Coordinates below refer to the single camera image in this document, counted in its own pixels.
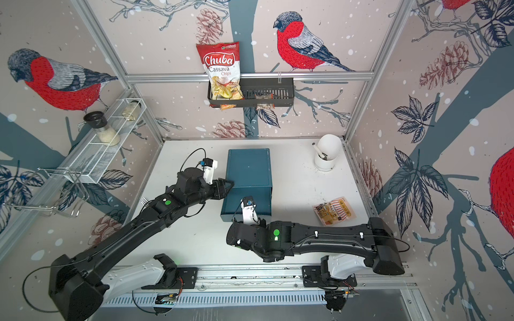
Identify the black lid spice jar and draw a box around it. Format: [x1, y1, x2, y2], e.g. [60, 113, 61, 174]
[83, 111, 120, 147]

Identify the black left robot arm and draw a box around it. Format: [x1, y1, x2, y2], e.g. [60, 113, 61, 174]
[48, 168, 234, 320]

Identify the orange seed bag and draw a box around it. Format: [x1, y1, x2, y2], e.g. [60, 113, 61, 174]
[313, 197, 356, 226]

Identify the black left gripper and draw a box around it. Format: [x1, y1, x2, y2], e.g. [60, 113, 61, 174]
[187, 178, 236, 208]

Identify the teal drawer cabinet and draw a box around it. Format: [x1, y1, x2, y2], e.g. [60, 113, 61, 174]
[220, 148, 273, 222]

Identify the wire hook rack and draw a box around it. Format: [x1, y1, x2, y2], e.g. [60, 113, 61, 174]
[1, 167, 91, 219]

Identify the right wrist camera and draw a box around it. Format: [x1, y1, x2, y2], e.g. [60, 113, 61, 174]
[241, 196, 259, 225]

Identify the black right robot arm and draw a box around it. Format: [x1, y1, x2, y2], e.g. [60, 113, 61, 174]
[226, 217, 405, 280]

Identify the white wire wall shelf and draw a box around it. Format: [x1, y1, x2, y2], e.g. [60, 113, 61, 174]
[54, 98, 147, 184]

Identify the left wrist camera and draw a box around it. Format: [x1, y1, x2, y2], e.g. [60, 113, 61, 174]
[200, 158, 218, 185]

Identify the small glass jar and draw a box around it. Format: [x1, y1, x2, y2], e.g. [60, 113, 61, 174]
[122, 100, 141, 122]

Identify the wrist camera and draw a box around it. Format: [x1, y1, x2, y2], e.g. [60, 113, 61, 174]
[241, 196, 259, 225]
[200, 158, 218, 185]

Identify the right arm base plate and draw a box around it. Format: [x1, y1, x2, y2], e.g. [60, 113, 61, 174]
[301, 265, 357, 291]

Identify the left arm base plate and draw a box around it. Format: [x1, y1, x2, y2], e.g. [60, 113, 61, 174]
[142, 267, 199, 290]

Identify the red cassava chips bag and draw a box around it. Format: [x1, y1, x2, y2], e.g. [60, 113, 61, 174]
[196, 41, 244, 105]

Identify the black wall basket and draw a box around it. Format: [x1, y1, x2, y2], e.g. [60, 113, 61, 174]
[207, 78, 294, 108]

